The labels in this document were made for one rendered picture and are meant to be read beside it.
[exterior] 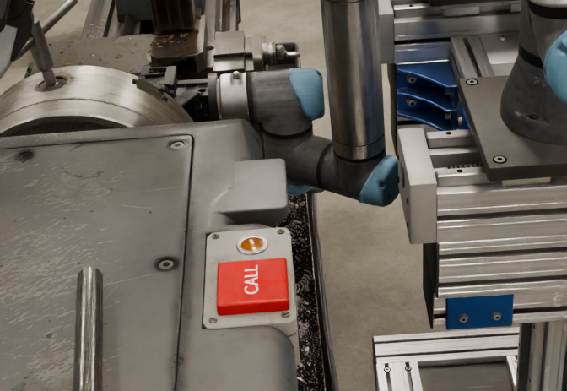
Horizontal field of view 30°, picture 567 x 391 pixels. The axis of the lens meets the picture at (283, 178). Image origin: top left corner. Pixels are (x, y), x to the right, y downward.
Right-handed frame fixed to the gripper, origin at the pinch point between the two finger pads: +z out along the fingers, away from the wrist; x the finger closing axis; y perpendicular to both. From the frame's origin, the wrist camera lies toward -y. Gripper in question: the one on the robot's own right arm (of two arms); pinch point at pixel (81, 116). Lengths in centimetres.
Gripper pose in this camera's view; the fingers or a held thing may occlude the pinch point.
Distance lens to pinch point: 157.1
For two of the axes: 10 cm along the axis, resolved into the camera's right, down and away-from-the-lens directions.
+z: -10.0, 0.7, 0.2
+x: -0.7, -8.4, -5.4
